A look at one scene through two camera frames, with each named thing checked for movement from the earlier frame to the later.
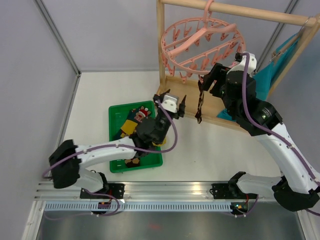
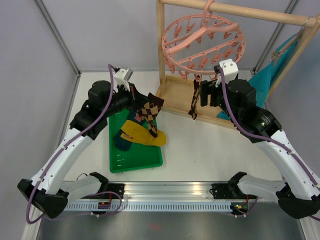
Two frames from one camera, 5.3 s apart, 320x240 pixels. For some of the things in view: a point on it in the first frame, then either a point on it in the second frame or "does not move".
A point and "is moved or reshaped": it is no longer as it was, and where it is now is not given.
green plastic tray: x=118 y=114 does not move
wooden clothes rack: x=189 y=95 does not move
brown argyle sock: x=198 y=113 is moved or reshaped
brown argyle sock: x=132 y=163 to x=149 y=112
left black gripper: x=181 y=113 to x=137 y=100
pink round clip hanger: x=195 y=47 does not move
